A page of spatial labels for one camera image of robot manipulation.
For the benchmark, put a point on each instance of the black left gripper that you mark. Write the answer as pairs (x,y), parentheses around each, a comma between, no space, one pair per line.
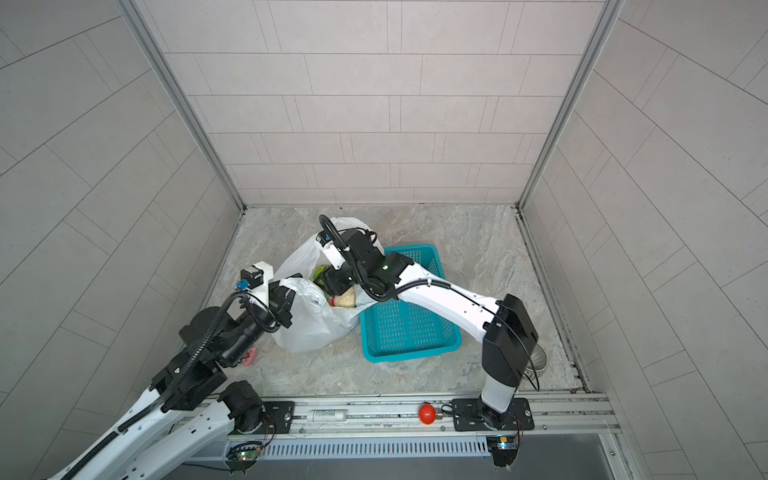
(278,305)

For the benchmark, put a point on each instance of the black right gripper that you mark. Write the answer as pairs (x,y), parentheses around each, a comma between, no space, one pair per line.
(333,281)

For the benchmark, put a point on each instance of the cream custard apple fruit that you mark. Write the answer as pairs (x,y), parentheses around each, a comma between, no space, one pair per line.
(347,300)

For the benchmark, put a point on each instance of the white plastic bag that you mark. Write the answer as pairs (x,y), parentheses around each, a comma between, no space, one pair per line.
(315,323)

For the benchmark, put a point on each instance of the bright green apple fruit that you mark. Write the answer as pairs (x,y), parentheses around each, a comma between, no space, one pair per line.
(318,276)

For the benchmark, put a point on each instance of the pink dragon fruit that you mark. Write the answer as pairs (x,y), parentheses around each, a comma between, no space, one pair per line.
(250,357)

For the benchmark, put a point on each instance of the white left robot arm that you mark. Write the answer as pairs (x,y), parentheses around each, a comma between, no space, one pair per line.
(189,403)

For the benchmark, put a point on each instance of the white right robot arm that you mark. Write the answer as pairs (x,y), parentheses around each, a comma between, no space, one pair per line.
(503,327)

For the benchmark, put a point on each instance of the teal plastic basket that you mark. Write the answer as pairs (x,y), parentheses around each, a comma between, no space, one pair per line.
(398,331)

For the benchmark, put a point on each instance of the red emergency stop button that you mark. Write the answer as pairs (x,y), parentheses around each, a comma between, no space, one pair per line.
(427,414)

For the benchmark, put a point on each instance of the left green circuit board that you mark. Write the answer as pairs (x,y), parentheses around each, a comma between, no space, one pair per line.
(243,456)

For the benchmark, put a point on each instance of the green circuit board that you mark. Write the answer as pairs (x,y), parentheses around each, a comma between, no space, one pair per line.
(243,456)
(503,450)

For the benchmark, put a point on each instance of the ribbed metal cup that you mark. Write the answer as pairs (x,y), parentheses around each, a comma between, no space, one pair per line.
(537,361)

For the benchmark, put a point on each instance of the white ventilation grille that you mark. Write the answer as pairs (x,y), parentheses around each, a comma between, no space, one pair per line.
(376,448)

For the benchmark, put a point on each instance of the right green circuit board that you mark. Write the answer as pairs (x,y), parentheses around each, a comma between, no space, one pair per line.
(503,450)

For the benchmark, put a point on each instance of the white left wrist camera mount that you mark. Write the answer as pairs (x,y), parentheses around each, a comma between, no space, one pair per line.
(258,277)

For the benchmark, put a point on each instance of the metal corner wall profile left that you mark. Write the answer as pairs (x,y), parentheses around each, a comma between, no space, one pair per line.
(139,29)

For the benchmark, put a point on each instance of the metal corner wall profile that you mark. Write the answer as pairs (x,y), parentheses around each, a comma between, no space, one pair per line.
(139,29)
(599,36)

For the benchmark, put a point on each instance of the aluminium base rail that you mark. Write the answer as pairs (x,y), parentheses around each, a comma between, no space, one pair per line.
(385,416)

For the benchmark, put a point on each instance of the metal corner wall profile right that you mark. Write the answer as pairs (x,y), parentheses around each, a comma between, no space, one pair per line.
(599,36)

